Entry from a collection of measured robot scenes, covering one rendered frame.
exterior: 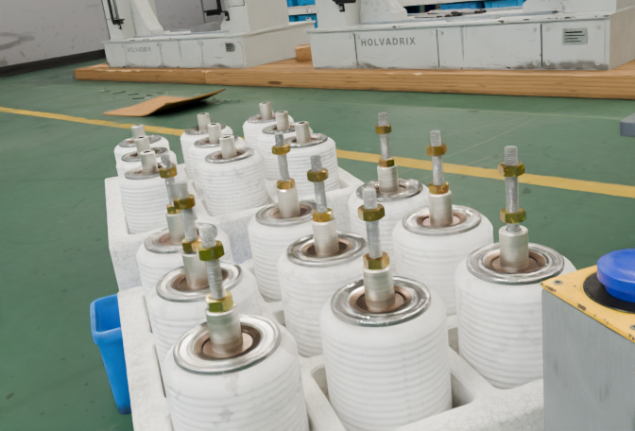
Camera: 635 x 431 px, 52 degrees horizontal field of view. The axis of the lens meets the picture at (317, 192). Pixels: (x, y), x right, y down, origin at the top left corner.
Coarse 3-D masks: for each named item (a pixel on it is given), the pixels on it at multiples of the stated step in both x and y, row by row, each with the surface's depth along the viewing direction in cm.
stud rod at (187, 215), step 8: (176, 184) 54; (184, 184) 54; (184, 192) 54; (184, 216) 55; (192, 216) 55; (184, 224) 55; (192, 224) 55; (184, 232) 55; (192, 232) 55; (192, 240) 55
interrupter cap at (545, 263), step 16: (480, 256) 54; (496, 256) 54; (528, 256) 54; (544, 256) 53; (560, 256) 52; (480, 272) 51; (496, 272) 51; (512, 272) 51; (528, 272) 51; (544, 272) 50; (560, 272) 50
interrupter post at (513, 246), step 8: (504, 232) 52; (520, 232) 51; (504, 240) 52; (512, 240) 51; (520, 240) 51; (504, 248) 52; (512, 248) 51; (520, 248) 51; (504, 256) 52; (512, 256) 52; (520, 256) 51; (504, 264) 52; (512, 264) 52; (520, 264) 52; (528, 264) 52
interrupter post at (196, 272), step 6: (186, 252) 56; (192, 252) 56; (186, 258) 55; (192, 258) 55; (186, 264) 56; (192, 264) 55; (198, 264) 55; (204, 264) 56; (186, 270) 56; (192, 270) 56; (198, 270) 56; (204, 270) 56; (186, 276) 56; (192, 276) 56; (198, 276) 56; (204, 276) 56; (192, 282) 56; (198, 282) 56; (204, 282) 56
